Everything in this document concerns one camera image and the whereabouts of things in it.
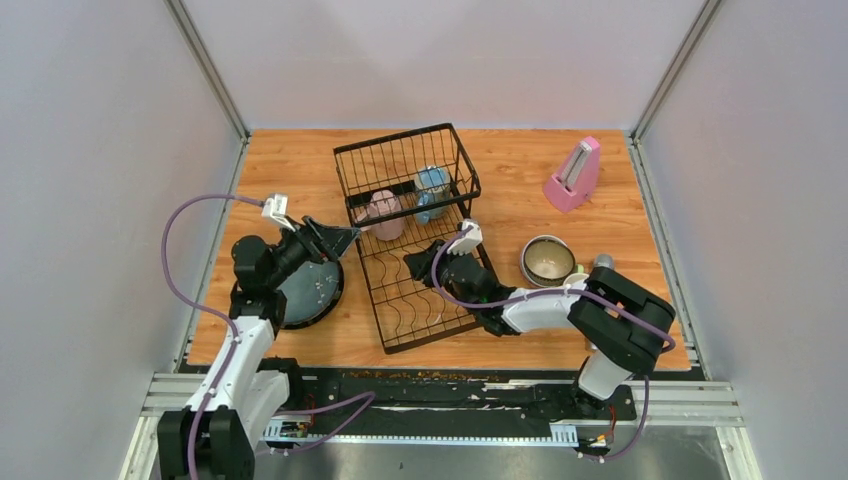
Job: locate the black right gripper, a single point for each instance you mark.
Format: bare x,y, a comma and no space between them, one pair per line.
422,264

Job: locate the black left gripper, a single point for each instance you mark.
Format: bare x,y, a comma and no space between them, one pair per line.
322,243

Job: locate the pink ceramic mug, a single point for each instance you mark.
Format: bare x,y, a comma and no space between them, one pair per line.
383,204

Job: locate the blue butterfly mug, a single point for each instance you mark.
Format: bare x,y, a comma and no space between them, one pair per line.
432,185

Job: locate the light green mug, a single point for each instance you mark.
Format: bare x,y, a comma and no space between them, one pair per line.
575,277

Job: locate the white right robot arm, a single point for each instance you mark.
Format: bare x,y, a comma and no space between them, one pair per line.
628,325

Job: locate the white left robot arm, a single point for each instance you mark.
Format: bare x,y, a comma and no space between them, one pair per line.
218,429

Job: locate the blue-grey ceramic plate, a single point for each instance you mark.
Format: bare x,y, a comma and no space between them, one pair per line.
311,292

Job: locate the patterned ceramic bowl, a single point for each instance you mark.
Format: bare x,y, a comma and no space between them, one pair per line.
546,261

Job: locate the pink metronome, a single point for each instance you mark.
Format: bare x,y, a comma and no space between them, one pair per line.
574,181

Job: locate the silver microphone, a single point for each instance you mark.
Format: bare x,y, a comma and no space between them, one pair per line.
602,260

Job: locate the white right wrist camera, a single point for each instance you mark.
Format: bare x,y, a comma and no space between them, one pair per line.
469,237

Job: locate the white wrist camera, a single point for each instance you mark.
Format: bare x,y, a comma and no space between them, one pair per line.
469,237
274,210

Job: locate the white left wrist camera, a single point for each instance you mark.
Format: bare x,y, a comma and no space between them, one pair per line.
274,210

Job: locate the black wire dish rack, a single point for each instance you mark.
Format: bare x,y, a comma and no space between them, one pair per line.
407,313

